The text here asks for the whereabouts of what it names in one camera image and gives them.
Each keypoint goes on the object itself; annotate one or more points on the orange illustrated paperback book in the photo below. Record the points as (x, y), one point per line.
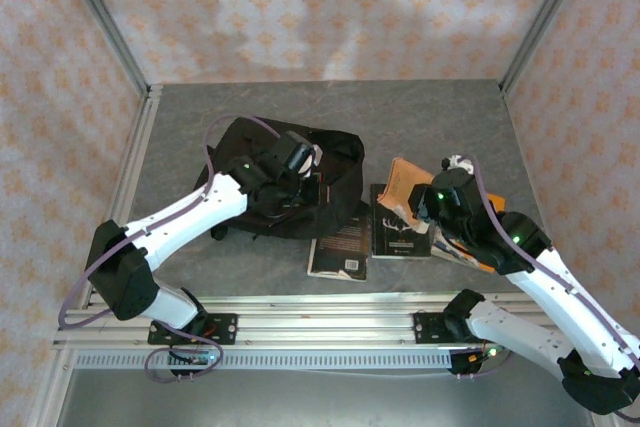
(499, 203)

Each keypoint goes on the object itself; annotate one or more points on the black book with antlers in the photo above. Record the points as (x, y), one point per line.
(397, 242)

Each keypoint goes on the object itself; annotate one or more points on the black backpack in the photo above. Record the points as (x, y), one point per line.
(330, 187)

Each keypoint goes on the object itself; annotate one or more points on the aluminium frame post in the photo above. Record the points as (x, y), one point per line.
(541, 22)
(107, 22)

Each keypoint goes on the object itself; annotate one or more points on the black paperback book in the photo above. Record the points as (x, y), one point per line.
(340, 252)

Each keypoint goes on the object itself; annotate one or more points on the grey metal lower panel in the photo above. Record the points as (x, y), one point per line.
(320, 402)

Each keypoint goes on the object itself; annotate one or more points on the small green circuit board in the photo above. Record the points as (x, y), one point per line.
(200, 359)
(492, 353)

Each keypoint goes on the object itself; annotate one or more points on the aluminium side rail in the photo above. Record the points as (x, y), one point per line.
(143, 127)

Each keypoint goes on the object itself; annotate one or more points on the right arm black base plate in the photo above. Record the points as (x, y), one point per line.
(427, 328)

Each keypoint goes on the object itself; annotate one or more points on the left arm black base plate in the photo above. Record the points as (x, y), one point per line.
(227, 329)

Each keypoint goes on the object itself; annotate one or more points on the plain orange paperback book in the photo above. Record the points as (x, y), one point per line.
(400, 182)

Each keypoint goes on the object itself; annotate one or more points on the aluminium mounting rail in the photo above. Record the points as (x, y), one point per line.
(325, 319)

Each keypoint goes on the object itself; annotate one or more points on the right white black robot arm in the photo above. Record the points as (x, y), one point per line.
(550, 292)

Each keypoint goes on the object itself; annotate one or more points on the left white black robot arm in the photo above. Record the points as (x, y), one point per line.
(200, 207)

